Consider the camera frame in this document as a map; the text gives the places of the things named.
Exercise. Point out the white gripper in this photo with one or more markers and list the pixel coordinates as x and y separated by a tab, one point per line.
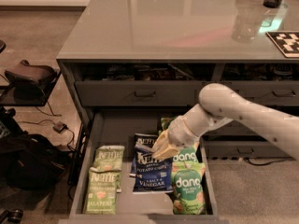
178	134

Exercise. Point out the blue Kettle chip bag front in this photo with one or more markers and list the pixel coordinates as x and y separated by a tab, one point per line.
151	175

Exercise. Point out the blue kettle chip bag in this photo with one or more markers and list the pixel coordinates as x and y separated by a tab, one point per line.
151	175
141	139

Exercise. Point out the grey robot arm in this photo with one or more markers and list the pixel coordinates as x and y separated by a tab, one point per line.
218	105

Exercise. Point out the green Dang chips bag rear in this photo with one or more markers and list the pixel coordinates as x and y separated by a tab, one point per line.
165	122

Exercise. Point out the blue Kettle chip bag rear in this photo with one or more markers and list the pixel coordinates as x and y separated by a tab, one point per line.
141	139

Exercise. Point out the green Dang chips bag front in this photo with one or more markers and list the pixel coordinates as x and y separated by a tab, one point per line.
188	195

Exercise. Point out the grey bottom right drawer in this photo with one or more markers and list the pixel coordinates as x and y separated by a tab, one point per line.
242	149

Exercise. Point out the green Kettle jalapeno bag rear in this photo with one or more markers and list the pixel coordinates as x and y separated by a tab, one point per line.
109	159

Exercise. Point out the green kettle jalapeno bag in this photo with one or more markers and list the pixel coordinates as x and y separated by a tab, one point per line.
101	194
109	159

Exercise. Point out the open grey middle drawer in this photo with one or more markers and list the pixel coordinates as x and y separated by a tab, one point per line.
118	126

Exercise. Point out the green Kettle jalapeno bag front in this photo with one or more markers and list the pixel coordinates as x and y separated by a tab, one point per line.
101	194

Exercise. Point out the grey top left drawer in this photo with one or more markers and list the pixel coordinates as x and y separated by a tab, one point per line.
138	93

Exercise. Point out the grey counter cabinet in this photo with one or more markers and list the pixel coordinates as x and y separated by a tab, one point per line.
200	40

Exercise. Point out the grey top right drawer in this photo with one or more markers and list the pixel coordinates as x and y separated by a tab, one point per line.
267	92

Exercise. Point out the brown leather bag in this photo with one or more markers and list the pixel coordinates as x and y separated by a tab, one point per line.
30	78

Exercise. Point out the black power adapter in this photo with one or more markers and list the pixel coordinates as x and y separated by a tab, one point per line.
59	127

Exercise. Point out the black backpack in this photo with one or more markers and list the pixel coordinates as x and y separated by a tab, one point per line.
31	161

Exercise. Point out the checkered marker board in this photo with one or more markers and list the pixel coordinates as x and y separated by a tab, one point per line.
286	41

